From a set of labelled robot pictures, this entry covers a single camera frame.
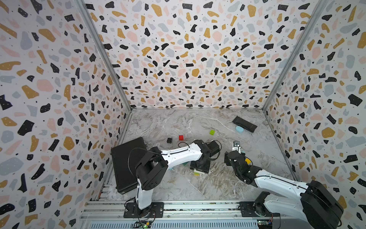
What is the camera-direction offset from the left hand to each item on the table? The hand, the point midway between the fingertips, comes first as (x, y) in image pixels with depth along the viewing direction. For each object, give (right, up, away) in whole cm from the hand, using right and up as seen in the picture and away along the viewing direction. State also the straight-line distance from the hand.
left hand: (205, 171), depth 82 cm
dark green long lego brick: (-12, +2, +7) cm, 15 cm away
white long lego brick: (-3, +2, -6) cm, 7 cm away
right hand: (+17, +10, +5) cm, 20 cm away
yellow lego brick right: (+29, +3, +10) cm, 31 cm away
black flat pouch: (+33, +27, +28) cm, 51 cm away
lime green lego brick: (+7, +21, +24) cm, 32 cm away
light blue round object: (+28, +23, +26) cm, 45 cm away
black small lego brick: (-24, +16, +18) cm, 34 cm away
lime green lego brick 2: (-5, -3, +3) cm, 7 cm away
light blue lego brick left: (-21, 0, +6) cm, 21 cm away
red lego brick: (-15, +17, +20) cm, 31 cm away
